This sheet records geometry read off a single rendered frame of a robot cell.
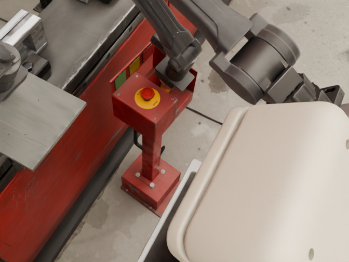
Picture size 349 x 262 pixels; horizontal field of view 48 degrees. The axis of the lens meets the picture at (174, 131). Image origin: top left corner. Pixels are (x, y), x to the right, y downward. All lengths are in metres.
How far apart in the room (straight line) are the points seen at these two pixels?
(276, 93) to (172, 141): 1.36
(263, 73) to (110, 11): 0.69
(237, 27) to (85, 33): 0.62
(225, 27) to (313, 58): 1.83
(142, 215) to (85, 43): 0.92
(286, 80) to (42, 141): 0.48
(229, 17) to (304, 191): 0.32
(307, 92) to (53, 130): 0.49
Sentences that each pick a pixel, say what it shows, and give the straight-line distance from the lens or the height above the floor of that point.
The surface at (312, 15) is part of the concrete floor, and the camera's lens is 2.65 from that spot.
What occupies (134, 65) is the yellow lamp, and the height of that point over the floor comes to 0.82.
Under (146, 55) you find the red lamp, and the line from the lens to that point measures 1.18.
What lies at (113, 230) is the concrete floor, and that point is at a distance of 1.78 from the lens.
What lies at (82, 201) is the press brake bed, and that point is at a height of 0.05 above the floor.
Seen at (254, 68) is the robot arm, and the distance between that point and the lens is 0.60.
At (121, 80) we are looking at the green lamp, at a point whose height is 0.81.
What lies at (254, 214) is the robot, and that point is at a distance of 0.38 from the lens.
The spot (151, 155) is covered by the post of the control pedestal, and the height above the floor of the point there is 0.38.
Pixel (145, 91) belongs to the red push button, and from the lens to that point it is 1.10.
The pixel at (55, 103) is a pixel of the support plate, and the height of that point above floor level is 1.00.
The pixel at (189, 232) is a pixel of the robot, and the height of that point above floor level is 1.33.
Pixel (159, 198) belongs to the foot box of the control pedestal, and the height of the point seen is 0.12.
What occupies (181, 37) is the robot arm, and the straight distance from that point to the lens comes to 0.93.
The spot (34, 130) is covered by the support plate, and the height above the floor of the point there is 1.00.
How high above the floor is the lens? 1.72
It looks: 61 degrees down
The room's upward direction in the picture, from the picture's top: 9 degrees clockwise
